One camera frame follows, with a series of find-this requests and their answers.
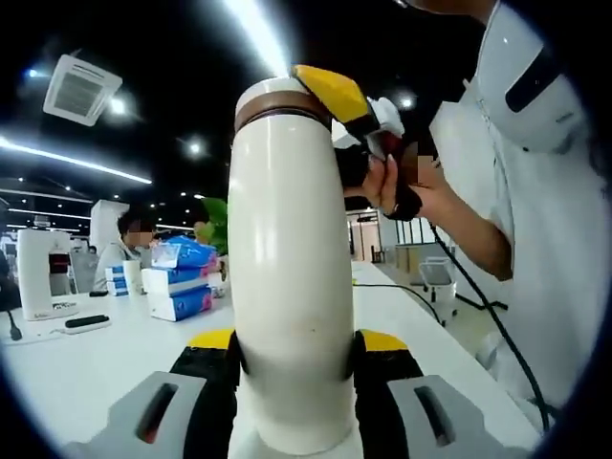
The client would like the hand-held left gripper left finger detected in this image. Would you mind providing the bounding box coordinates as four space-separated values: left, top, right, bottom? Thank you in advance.
61 328 240 459

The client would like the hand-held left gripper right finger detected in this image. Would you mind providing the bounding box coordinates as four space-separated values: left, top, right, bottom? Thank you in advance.
353 329 530 459

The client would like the white cup brown band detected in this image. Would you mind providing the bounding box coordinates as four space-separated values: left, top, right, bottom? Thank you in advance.
233 78 334 133

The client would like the cream white water cup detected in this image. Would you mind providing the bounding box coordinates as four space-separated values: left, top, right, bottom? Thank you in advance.
227 117 356 455

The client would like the white paper cup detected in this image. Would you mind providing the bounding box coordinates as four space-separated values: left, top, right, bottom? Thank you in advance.
122 259 143 296

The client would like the white water dispenser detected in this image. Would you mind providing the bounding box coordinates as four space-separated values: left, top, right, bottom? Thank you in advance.
16 229 80 321

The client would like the person's right hand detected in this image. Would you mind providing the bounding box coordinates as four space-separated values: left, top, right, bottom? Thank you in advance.
361 155 460 216

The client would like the ceiling light strip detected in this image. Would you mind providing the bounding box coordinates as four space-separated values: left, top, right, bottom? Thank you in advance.
0 136 153 186
222 0 291 77

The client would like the white blue tissue pack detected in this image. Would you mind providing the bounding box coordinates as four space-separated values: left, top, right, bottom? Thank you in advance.
148 286 214 322
142 266 212 297

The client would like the white table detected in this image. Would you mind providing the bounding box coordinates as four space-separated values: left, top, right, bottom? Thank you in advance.
0 260 541 459

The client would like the white chest device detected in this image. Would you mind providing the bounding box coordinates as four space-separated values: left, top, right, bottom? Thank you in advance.
477 4 582 152

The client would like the white office chair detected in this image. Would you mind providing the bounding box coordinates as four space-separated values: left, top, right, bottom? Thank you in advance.
418 256 458 326

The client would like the green potted plant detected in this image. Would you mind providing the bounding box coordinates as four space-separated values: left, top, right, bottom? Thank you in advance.
200 196 230 254

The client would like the black oblong case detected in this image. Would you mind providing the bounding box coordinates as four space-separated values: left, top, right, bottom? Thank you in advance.
64 314 112 335

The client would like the blue soft tissue pack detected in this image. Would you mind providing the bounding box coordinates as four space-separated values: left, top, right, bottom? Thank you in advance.
151 234 219 270

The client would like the operator in white shirt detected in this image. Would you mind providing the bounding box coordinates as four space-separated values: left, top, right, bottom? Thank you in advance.
427 4 604 422

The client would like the black bag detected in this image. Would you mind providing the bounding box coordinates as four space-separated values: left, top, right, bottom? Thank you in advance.
0 276 23 310

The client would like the ceiling air conditioner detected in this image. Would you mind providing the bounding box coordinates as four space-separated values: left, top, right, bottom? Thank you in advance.
42 54 123 128

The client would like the thin black table cable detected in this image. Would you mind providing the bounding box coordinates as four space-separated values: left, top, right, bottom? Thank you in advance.
353 281 448 327

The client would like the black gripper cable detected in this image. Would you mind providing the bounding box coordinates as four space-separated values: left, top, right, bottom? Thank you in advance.
427 219 551 430

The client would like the black plug cable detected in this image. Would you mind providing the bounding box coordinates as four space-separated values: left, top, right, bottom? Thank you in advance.
4 310 23 341

